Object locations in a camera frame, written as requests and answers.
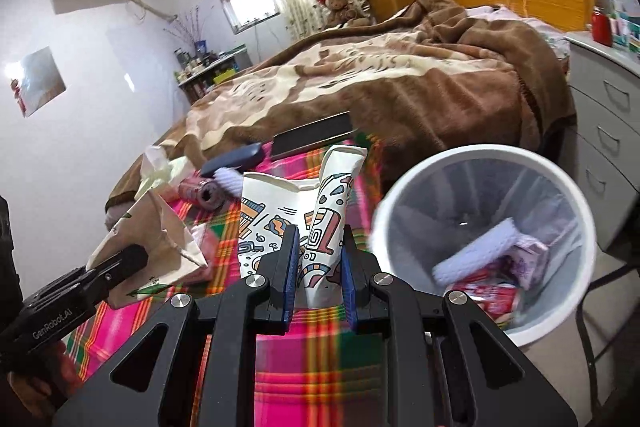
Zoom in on window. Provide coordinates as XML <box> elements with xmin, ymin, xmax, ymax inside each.
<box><xmin>219</xmin><ymin>0</ymin><xmax>280</xmax><ymax>35</ymax></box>

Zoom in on brown teddy bear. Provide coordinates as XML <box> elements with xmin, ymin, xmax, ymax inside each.
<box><xmin>317</xmin><ymin>0</ymin><xmax>371</xmax><ymax>29</ymax></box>

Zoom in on white ribbed foam roll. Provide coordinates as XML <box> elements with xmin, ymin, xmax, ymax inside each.
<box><xmin>213</xmin><ymin>167</ymin><xmax>243</xmax><ymax>198</ymax></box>

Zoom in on brown fleece blanket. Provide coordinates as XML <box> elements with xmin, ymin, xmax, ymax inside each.
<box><xmin>104</xmin><ymin>0</ymin><xmax>576</xmax><ymax>212</ymax></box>

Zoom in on black smartphone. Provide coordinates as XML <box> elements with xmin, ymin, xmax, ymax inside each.
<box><xmin>270</xmin><ymin>112</ymin><xmax>354</xmax><ymax>159</ymax></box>

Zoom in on person's left hand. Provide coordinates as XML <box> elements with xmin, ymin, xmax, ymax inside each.
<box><xmin>1</xmin><ymin>341</ymin><xmax>82</xmax><ymax>426</ymax></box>

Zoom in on red drink can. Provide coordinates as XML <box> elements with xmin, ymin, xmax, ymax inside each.
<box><xmin>178</xmin><ymin>176</ymin><xmax>226</xmax><ymax>212</ymax></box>

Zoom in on dark blue glasses case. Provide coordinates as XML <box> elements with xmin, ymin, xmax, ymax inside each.
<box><xmin>200</xmin><ymin>142</ymin><xmax>265</xmax><ymax>178</ymax></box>

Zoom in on white foam roll in bin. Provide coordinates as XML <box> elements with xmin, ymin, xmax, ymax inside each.
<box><xmin>432</xmin><ymin>218</ymin><xmax>520</xmax><ymax>285</ymax></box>

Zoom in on grey bedside drawer cabinet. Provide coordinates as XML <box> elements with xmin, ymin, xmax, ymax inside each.
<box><xmin>559</xmin><ymin>31</ymin><xmax>639</xmax><ymax>253</ymax></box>

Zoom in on white trash bin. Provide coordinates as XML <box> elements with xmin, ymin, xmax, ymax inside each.
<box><xmin>369</xmin><ymin>144</ymin><xmax>597</xmax><ymax>347</ymax></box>

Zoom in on wall poster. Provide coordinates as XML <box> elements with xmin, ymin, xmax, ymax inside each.
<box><xmin>6</xmin><ymin>46</ymin><xmax>66</xmax><ymax>118</ymax></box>

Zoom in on beige paper bag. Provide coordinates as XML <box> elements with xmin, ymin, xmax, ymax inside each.
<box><xmin>86</xmin><ymin>191</ymin><xmax>209</xmax><ymax>309</ymax></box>

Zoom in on boxes on cabinet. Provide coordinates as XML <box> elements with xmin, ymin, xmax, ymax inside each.
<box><xmin>610</xmin><ymin>0</ymin><xmax>639</xmax><ymax>55</ymax></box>

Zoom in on white tissue pack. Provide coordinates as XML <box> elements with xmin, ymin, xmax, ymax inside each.
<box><xmin>134</xmin><ymin>145</ymin><xmax>195</xmax><ymax>202</ymax></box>

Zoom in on patterned paper bag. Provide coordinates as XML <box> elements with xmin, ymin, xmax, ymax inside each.
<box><xmin>236</xmin><ymin>145</ymin><xmax>368</xmax><ymax>309</ymax></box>

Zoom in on shelf with clutter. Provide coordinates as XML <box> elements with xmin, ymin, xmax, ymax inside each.
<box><xmin>175</xmin><ymin>44</ymin><xmax>253</xmax><ymax>104</ymax></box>

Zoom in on red mug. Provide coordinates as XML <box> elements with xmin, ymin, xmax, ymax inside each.
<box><xmin>591</xmin><ymin>6</ymin><xmax>613</xmax><ymax>48</ymax></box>

